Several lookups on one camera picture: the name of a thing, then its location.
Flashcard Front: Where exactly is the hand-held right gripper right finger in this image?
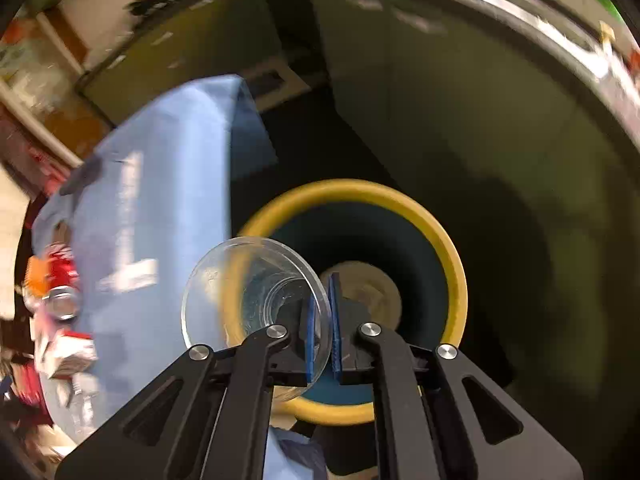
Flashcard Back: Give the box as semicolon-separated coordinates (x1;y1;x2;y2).
327;272;585;480

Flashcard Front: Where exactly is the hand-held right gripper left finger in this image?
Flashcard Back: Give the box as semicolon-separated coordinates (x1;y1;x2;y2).
55;296;326;480

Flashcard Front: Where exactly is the clear plastic cup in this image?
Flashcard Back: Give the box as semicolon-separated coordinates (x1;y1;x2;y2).
181;237;333;403

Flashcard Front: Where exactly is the yellow-rimmed teal bin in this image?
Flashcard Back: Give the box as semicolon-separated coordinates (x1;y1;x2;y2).
222;178;469;427

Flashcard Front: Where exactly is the blue star-printed cloth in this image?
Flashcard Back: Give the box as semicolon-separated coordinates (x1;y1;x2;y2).
31;74;328;480

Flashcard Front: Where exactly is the white milk carton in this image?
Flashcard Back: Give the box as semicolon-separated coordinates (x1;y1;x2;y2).
40;332;98;380

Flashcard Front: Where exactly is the green cabinet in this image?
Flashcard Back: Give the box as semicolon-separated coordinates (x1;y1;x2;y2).
75;0;640;411

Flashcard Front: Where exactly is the red soda can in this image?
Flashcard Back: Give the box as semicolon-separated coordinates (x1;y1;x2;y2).
31;242;83;321

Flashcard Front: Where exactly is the orange packet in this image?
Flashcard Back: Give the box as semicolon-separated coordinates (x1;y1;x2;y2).
24;255;51;297

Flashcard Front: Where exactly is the metal-edged counter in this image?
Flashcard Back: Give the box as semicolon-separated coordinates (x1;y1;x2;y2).
265;0;640;153

